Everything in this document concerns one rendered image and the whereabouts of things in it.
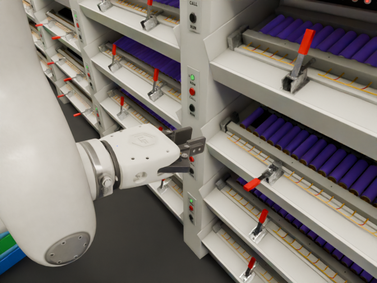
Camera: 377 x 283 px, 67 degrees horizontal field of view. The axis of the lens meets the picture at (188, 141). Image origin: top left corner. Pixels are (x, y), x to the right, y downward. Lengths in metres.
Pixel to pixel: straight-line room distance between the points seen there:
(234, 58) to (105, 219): 0.86
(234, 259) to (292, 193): 0.41
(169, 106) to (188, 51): 0.23
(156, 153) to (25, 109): 0.20
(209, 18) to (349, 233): 0.44
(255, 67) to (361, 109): 0.19
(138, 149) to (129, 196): 0.86
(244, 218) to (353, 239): 0.30
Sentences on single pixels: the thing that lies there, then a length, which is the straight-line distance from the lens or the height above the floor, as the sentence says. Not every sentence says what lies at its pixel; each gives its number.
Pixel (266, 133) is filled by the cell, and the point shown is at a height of 0.56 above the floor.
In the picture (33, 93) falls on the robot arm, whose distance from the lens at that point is 0.29.
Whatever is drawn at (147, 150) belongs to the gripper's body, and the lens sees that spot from 0.42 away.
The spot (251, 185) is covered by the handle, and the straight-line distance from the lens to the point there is 0.55.
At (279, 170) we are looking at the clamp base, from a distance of 0.60.
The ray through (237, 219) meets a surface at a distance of 0.78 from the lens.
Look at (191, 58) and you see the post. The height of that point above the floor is 0.70.
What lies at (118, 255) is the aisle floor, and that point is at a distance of 1.11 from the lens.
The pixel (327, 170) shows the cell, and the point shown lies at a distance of 0.60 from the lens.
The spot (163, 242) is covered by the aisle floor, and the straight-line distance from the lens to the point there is 1.11.
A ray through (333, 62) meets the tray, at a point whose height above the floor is 0.76.
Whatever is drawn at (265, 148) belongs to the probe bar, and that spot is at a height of 0.56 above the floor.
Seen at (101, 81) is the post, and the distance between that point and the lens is 1.28.
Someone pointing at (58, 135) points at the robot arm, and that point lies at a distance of 0.28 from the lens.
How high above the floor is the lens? 0.93
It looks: 37 degrees down
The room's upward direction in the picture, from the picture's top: straight up
